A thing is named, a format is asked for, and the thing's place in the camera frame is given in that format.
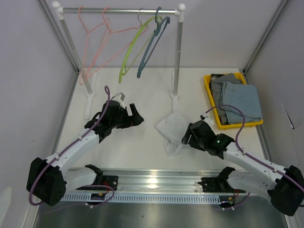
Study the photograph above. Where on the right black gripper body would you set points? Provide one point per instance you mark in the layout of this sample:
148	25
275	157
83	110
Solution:
198	144

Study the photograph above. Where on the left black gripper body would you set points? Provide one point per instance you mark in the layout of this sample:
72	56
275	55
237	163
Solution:
123	120

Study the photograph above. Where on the white skirt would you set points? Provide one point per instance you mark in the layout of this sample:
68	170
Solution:
173	128

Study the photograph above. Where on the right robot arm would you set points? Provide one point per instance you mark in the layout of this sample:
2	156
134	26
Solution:
283	187

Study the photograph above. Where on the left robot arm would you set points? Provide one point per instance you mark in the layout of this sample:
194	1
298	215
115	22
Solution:
49	179

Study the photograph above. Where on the lime green hanger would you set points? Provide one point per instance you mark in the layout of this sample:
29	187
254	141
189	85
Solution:
126	64

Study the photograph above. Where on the blue-grey plastic hanger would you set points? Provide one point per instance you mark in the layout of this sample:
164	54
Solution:
157	34

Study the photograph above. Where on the white clothes rack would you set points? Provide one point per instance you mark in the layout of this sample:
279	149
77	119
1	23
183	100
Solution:
90	85

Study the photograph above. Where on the grey folded garment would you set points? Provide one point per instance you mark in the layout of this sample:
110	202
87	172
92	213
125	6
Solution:
216	88

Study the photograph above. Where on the light blue denim garment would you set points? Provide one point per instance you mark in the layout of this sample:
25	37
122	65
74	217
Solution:
240	101

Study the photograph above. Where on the yellow plastic bin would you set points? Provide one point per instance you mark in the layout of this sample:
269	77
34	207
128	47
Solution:
207	80

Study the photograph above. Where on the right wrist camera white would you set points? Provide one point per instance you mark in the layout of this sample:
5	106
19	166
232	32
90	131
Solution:
207	119

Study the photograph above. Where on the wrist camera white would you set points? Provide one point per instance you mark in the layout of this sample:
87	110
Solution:
207	119
119	97

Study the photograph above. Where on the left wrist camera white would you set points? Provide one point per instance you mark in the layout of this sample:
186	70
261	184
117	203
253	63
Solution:
119	97

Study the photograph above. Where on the right black mount plate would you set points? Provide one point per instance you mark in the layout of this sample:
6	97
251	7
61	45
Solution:
214	184

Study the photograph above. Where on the black mount plate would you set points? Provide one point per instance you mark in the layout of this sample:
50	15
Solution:
110	180
214	184

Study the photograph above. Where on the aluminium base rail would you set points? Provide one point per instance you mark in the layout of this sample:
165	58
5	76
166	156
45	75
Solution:
156	181

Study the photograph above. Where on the left black mount plate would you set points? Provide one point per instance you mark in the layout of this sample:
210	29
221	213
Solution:
110	180

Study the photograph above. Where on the perforated cable tray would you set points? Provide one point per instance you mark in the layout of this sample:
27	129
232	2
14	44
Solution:
142	198

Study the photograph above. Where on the pink wire hanger left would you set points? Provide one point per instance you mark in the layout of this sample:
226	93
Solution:
84	73

